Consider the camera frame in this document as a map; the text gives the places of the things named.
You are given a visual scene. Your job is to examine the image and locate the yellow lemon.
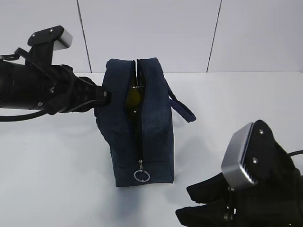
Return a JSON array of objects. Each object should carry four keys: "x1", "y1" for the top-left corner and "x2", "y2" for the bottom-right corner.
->
[{"x1": 125, "y1": 89, "x2": 144, "y2": 111}]

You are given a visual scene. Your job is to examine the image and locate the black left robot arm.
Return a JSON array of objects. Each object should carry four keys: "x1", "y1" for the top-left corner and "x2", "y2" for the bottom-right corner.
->
[{"x1": 0, "y1": 61, "x2": 111, "y2": 115}]

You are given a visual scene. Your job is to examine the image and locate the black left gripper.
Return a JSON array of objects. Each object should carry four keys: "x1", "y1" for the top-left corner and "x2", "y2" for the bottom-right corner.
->
[{"x1": 30, "y1": 64, "x2": 111, "y2": 115}]

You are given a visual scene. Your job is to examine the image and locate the silver zipper pull ring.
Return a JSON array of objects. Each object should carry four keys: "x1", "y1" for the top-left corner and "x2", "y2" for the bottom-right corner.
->
[{"x1": 133, "y1": 160, "x2": 151, "y2": 183}]

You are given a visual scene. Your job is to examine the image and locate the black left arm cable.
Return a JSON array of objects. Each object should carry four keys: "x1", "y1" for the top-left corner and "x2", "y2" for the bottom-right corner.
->
[{"x1": 0, "y1": 108, "x2": 52, "y2": 122}]

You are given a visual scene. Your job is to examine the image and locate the dark blue fabric bag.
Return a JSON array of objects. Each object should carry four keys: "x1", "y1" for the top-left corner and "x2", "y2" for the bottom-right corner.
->
[{"x1": 94, "y1": 58, "x2": 196, "y2": 187}]

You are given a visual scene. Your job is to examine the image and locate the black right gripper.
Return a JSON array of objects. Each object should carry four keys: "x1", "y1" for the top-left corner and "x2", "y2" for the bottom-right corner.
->
[{"x1": 175, "y1": 167, "x2": 303, "y2": 227}]

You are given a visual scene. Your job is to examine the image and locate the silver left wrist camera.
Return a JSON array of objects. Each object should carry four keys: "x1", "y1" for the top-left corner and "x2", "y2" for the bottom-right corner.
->
[{"x1": 27, "y1": 25, "x2": 73, "y2": 66}]

